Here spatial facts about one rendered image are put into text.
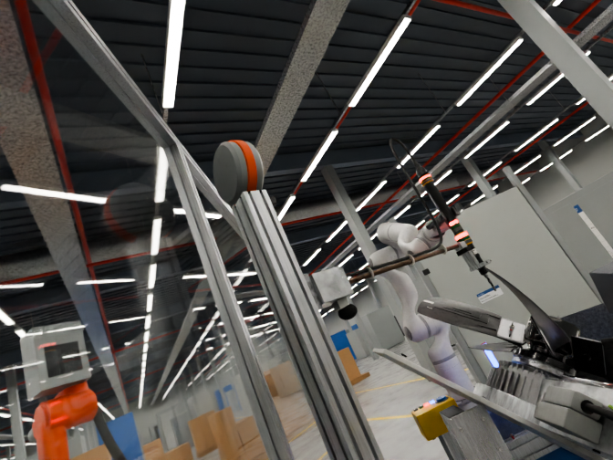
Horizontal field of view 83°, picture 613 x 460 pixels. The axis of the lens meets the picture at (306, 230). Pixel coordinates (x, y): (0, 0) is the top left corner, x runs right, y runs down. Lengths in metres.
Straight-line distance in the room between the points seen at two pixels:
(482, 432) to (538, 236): 2.64
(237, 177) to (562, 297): 3.03
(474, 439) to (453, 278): 2.21
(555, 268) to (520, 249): 0.30
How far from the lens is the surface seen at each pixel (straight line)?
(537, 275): 3.43
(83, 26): 0.73
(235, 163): 0.81
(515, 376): 1.12
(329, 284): 0.79
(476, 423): 1.05
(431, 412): 1.53
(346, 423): 0.73
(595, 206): 7.47
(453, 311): 1.21
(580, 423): 0.88
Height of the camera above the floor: 1.41
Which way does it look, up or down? 19 degrees up
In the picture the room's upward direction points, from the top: 25 degrees counter-clockwise
